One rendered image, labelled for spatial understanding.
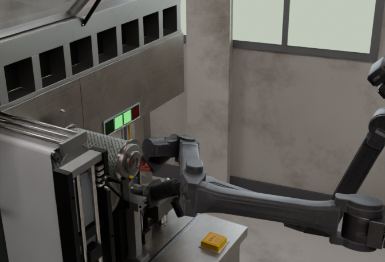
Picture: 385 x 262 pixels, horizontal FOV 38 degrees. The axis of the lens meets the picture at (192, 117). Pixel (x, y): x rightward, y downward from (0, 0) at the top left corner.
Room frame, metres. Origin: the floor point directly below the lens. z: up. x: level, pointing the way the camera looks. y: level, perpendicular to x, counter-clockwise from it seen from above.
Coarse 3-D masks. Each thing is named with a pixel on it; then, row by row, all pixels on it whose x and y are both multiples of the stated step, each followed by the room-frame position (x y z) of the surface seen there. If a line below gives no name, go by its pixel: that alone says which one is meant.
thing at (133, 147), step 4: (132, 144) 1.68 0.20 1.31; (136, 144) 1.69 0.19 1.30; (128, 148) 1.65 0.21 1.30; (132, 148) 1.67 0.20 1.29; (136, 148) 1.69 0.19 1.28; (124, 152) 1.64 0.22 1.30; (128, 152) 1.65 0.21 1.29; (140, 152) 1.71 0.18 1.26; (124, 156) 1.63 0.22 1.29; (120, 160) 1.62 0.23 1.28; (124, 160) 1.63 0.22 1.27; (120, 164) 1.62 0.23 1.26; (124, 164) 1.63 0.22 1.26; (120, 168) 1.62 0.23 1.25; (124, 168) 1.63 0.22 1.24; (120, 172) 1.62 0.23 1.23; (124, 172) 1.63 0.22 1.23; (136, 172) 1.69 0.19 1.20; (124, 176) 1.63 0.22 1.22; (128, 176) 1.65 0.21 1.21
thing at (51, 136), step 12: (0, 120) 1.55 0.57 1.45; (12, 120) 1.54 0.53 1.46; (24, 120) 1.55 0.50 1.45; (0, 132) 1.49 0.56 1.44; (12, 132) 1.48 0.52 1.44; (24, 132) 1.45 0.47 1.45; (36, 132) 1.49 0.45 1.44; (48, 132) 1.45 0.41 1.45; (60, 132) 1.49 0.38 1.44; (72, 132) 1.46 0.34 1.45; (84, 132) 1.45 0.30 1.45; (48, 144) 1.41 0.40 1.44; (60, 144) 1.37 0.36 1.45; (72, 144) 1.40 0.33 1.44
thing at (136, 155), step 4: (132, 152) 1.66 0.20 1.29; (136, 152) 1.67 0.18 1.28; (128, 156) 1.65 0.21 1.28; (132, 156) 1.65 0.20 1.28; (136, 156) 1.67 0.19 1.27; (140, 156) 1.69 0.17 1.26; (128, 160) 1.63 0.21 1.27; (132, 160) 1.65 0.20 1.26; (136, 160) 1.67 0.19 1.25; (128, 164) 1.63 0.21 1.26; (132, 164) 1.65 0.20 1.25; (136, 164) 1.67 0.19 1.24; (128, 168) 1.63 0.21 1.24; (132, 168) 1.65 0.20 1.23; (136, 168) 1.67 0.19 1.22; (128, 172) 1.65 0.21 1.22; (132, 172) 1.65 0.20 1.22
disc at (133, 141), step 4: (128, 140) 1.67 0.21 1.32; (132, 140) 1.69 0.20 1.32; (136, 140) 1.71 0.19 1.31; (124, 144) 1.65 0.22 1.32; (128, 144) 1.67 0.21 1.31; (140, 144) 1.72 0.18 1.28; (124, 148) 1.65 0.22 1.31; (140, 148) 1.72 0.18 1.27; (120, 152) 1.63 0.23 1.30; (120, 156) 1.63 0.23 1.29; (116, 160) 1.61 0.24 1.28; (116, 164) 1.61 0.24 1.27; (116, 168) 1.61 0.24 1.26; (116, 172) 1.61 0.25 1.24; (120, 176) 1.62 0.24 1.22
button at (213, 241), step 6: (210, 234) 1.72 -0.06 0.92; (216, 234) 1.72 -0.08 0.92; (204, 240) 1.68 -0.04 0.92; (210, 240) 1.68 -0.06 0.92; (216, 240) 1.68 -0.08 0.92; (222, 240) 1.68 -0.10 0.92; (204, 246) 1.67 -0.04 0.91; (210, 246) 1.66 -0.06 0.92; (216, 246) 1.65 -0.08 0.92; (222, 246) 1.67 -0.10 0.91
